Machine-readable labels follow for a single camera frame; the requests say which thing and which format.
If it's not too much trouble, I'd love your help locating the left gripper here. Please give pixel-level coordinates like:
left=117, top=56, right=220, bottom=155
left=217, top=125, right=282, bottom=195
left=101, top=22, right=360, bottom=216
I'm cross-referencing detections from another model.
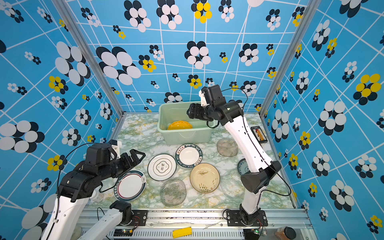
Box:
left=100, top=147, right=147, bottom=181

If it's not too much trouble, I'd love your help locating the yellow polka dot plate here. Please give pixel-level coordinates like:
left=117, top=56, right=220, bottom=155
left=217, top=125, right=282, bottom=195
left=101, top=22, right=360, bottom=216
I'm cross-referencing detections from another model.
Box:
left=167, top=121, right=193, bottom=131

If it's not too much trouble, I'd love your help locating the large white red-rimmed plate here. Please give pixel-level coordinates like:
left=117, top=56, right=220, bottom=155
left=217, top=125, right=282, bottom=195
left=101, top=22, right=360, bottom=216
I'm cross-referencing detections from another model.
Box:
left=114, top=170, right=147, bottom=202

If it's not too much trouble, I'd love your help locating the white teal lettered plate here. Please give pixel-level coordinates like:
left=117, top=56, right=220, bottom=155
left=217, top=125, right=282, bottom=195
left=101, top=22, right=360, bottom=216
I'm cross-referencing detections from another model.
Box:
left=175, top=144, right=203, bottom=169

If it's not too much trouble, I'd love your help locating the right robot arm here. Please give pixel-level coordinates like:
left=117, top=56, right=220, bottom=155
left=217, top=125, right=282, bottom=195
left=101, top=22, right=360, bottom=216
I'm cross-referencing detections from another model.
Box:
left=187, top=85, right=282, bottom=226

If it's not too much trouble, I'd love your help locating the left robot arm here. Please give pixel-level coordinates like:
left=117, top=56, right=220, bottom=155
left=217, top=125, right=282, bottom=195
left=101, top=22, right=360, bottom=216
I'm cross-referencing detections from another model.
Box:
left=41, top=140, right=146, bottom=240

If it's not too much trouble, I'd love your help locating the mint green plastic bin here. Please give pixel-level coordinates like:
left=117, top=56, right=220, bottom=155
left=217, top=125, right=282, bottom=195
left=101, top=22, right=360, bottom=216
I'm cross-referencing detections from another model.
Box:
left=157, top=102, right=218, bottom=145

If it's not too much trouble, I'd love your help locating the small white green-rimmed plate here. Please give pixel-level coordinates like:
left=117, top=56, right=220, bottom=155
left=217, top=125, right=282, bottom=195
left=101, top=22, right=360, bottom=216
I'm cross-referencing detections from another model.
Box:
left=147, top=154, right=177, bottom=182

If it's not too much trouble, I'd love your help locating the clear glass plate back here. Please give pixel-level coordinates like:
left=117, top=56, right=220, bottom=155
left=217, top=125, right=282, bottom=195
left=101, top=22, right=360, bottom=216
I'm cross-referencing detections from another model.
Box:
left=217, top=139, right=239, bottom=157

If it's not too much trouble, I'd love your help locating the clear glass plate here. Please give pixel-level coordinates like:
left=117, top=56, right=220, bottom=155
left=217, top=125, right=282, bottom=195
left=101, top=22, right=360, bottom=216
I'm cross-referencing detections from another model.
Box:
left=160, top=179, right=187, bottom=207
left=221, top=175, right=245, bottom=199
left=217, top=139, right=239, bottom=157

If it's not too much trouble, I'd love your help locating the clear glass plate front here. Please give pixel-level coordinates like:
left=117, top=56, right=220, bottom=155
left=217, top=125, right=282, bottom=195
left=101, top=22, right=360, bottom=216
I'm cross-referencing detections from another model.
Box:
left=160, top=179, right=187, bottom=207

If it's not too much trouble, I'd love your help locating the beige ceramic plate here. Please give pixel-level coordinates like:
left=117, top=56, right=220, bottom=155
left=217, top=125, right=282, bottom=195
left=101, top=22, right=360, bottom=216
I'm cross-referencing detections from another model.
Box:
left=190, top=163, right=221, bottom=194

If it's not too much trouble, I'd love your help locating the blue patterned plate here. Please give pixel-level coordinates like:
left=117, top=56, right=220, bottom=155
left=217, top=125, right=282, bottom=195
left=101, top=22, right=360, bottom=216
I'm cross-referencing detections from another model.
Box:
left=237, top=159, right=250, bottom=175

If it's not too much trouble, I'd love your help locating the clear glass plate right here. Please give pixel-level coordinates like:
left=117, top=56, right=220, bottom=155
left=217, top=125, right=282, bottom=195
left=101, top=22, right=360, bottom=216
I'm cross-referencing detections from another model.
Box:
left=221, top=175, right=245, bottom=199

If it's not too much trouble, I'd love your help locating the yellow plastic block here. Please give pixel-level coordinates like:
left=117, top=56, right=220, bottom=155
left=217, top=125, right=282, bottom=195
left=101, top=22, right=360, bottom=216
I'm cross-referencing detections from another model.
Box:
left=172, top=227, right=193, bottom=239

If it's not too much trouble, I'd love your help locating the brown jar black lid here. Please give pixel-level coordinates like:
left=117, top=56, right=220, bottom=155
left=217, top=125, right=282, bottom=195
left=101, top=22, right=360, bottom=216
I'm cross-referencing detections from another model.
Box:
left=275, top=227, right=297, bottom=240

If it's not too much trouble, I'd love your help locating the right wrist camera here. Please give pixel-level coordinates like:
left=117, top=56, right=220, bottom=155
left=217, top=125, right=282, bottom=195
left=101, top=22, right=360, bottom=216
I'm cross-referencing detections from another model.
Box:
left=199, top=87, right=210, bottom=107

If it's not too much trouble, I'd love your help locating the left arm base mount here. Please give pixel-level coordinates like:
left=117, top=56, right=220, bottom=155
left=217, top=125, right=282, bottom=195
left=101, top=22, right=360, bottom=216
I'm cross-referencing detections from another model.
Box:
left=120, top=210, right=149, bottom=227

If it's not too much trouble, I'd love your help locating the aluminium front rail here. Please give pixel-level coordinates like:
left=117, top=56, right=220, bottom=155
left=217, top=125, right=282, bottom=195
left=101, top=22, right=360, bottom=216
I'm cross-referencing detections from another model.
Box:
left=77, top=209, right=317, bottom=240

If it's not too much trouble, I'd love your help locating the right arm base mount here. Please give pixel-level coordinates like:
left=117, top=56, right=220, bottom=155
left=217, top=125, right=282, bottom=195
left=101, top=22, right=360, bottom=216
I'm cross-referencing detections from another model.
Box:
left=223, top=210, right=269, bottom=228

